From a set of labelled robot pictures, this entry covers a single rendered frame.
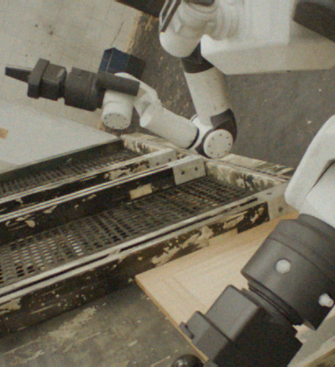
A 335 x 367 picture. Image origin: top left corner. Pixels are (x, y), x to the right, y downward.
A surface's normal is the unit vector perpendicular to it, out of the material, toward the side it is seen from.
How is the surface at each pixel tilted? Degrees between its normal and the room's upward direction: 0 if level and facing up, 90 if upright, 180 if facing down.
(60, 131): 90
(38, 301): 90
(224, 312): 25
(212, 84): 90
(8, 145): 90
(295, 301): 62
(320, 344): 58
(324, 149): 42
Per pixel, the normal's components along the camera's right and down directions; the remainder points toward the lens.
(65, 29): 0.39, 0.29
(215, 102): 0.29, 0.51
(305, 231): -0.45, -0.50
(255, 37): -0.91, 0.14
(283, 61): -0.22, 0.90
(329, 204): -0.22, -0.34
